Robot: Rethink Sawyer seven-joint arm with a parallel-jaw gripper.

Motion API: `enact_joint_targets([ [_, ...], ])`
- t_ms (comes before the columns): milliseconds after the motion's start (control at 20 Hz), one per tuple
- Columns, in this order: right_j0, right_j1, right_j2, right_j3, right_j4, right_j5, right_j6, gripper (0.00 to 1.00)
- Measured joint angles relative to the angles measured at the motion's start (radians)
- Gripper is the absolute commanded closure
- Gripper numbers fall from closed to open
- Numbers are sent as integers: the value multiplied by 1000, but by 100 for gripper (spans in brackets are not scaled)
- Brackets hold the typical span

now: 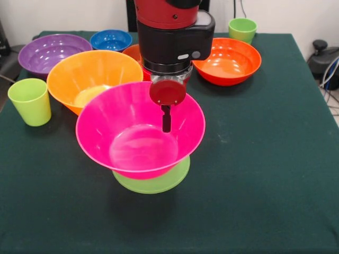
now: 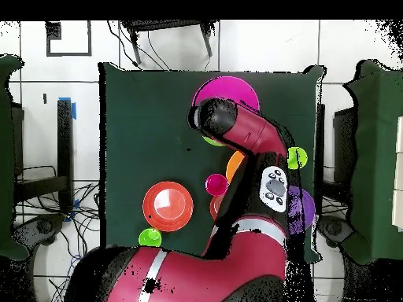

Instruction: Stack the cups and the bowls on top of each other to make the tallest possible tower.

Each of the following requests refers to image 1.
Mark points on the green bowl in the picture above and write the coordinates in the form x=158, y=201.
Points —
x=159, y=182

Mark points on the blue bowl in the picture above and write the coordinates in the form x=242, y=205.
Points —
x=111, y=39

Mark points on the lime yellow cup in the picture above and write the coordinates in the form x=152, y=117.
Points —
x=30, y=105

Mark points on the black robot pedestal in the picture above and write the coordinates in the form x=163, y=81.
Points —
x=131, y=16

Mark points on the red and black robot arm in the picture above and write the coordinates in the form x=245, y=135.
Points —
x=169, y=34

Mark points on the magenta red cup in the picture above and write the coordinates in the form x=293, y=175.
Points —
x=147, y=75

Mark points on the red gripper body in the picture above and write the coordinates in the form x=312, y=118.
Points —
x=167, y=93

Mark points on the dark green tablecloth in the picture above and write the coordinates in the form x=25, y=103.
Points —
x=251, y=172

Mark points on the wide orange-red bowl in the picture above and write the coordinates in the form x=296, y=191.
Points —
x=230, y=66

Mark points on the green cup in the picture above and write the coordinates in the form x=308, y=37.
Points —
x=242, y=29

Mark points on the pink bowl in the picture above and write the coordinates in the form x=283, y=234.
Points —
x=119, y=127

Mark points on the small orange-red bowl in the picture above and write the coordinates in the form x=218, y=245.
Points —
x=133, y=53

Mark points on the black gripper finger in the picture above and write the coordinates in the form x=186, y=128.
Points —
x=166, y=120

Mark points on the purple bowl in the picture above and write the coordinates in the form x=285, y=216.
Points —
x=39, y=55

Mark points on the large yellow-orange bowl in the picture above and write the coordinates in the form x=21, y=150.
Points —
x=79, y=76

